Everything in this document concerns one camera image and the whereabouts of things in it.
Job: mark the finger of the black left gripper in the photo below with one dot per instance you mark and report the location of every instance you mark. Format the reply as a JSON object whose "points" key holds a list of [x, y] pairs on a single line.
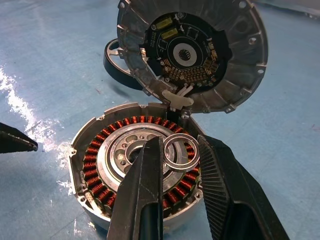
{"points": [[15, 141]]}

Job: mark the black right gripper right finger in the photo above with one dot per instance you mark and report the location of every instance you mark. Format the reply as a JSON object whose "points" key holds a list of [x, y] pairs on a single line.
{"points": [[225, 185]]}

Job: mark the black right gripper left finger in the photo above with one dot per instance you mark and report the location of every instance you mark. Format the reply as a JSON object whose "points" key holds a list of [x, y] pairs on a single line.
{"points": [[140, 190]]}

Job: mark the silver motor housing copper windings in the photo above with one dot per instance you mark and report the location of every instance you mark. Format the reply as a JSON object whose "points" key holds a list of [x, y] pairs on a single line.
{"points": [[110, 160]]}

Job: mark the silver motor lid circuit board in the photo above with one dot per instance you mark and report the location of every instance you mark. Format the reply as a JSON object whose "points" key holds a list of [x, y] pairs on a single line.
{"points": [[245, 75]]}

